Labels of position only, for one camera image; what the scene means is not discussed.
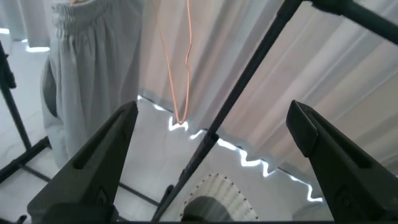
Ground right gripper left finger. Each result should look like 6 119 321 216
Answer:
27 100 139 223

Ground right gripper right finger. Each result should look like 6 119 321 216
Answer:
285 99 398 223

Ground pale grey shorts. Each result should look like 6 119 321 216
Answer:
40 0 146 169

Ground white laundry basket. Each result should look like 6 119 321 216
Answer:
179 173 259 222

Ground black clothes rack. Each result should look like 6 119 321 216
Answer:
0 0 398 223

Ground white curtain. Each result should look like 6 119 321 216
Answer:
0 0 398 178

